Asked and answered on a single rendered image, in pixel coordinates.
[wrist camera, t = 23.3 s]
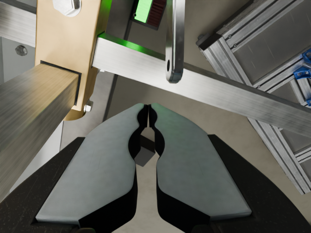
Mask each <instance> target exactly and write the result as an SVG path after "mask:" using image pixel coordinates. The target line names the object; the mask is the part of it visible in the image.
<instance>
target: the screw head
mask: <svg viewBox="0 0 311 233"><path fill-rule="evenodd" d="M53 5H54V8H55V9H56V10H58V11H59V12H60V13H62V14H63V15H65V16H68V17H73V16H76V15H78V14H79V13H80V11H81V0H53Z"/></svg>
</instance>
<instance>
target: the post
mask: <svg viewBox="0 0 311 233"><path fill-rule="evenodd" d="M79 77H80V74H78V73H75V72H71V71H68V70H66V69H62V68H59V67H55V66H52V65H50V64H46V63H43V62H42V63H40V64H39V65H37V66H35V67H33V68H31V69H29V70H27V71H26V72H24V73H22V74H20V75H18V76H16V77H14V78H13V79H11V80H9V81H7V82H5V83H3V84H2V85H0V202H1V201H2V200H3V198H4V197H5V196H6V194H7V193H8V192H9V190H10V189H11V188H12V186H13V185H14V184H15V183H16V181H17V180H18V178H19V177H20V176H21V174H22V173H23V172H24V170H25V169H26V168H27V167H28V165H29V164H30V163H31V161H32V160H33V159H34V157H35V156H36V155H37V153H38V152H39V151H40V149H41V148H42V147H43V145H44V144H45V143H46V141H47V140H48V139H49V138H50V136H51V135H52V134H53V132H54V131H55V130H56V128H57V127H58V126H59V124H60V123H61V122H62V120H63V119H64V118H65V116H66V115H67V114H68V113H69V111H70V110H71V109H72V107H73V106H74V104H75V102H76V95H77V89H78V84H79Z"/></svg>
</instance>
